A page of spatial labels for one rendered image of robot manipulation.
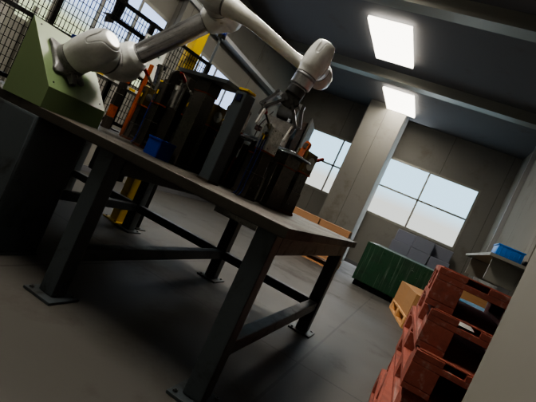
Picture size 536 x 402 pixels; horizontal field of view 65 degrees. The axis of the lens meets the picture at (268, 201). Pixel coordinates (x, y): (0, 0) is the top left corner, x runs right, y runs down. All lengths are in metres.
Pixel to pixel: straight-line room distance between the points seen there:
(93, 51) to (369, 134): 7.75
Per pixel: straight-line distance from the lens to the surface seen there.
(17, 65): 2.28
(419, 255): 8.69
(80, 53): 2.16
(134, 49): 2.28
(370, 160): 9.22
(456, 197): 9.73
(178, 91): 2.50
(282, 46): 1.93
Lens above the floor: 0.79
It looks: 2 degrees down
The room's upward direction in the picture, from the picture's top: 25 degrees clockwise
